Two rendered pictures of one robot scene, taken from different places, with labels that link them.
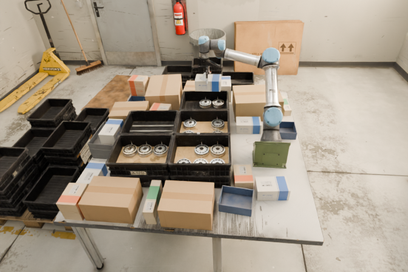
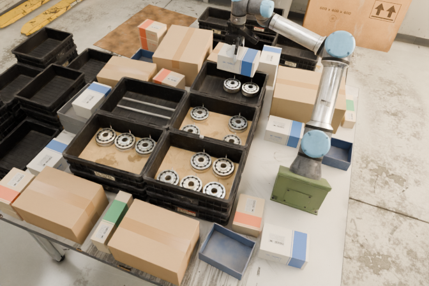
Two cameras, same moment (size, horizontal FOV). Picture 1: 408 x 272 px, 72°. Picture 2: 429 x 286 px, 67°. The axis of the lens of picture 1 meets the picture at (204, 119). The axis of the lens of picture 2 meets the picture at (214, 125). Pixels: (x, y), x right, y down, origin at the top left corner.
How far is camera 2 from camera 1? 58 cm
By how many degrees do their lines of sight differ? 14
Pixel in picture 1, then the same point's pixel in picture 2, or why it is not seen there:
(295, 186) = (321, 249)
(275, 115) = (318, 143)
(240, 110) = (278, 107)
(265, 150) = (290, 186)
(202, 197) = (175, 240)
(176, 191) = (142, 221)
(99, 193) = (43, 196)
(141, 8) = not seen: outside the picture
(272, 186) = (283, 246)
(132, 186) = (88, 195)
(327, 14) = not seen: outside the picture
